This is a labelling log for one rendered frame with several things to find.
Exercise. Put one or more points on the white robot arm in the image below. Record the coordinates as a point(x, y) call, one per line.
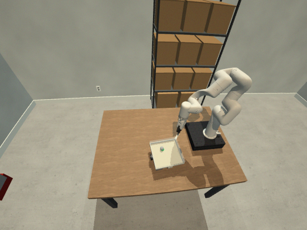
point(223, 79)

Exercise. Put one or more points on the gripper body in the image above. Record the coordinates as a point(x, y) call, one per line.
point(181, 123)

